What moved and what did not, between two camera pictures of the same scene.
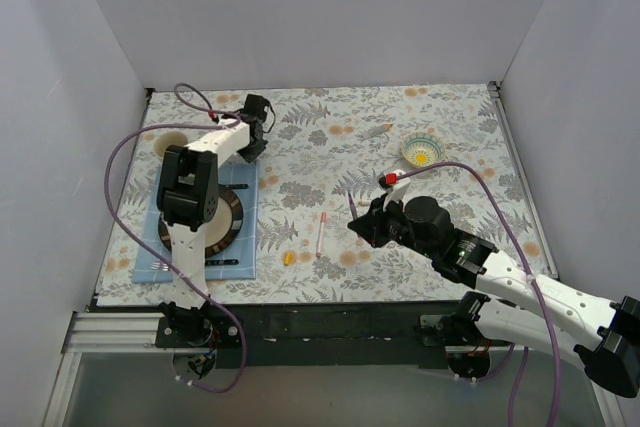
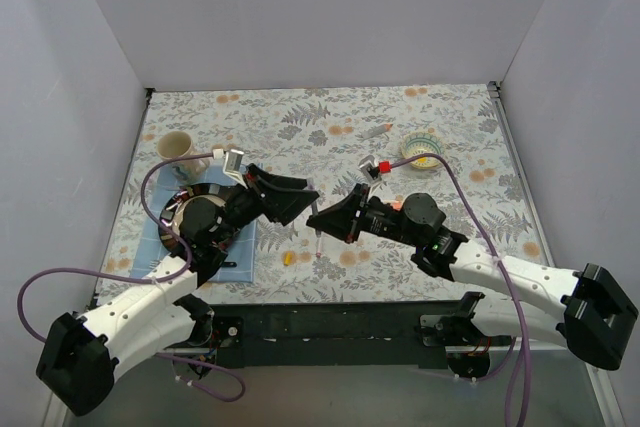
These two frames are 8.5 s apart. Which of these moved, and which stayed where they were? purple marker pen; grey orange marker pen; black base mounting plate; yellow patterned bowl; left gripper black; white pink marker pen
Moved: left gripper black; purple marker pen
Stayed: white pink marker pen; grey orange marker pen; black base mounting plate; yellow patterned bowl
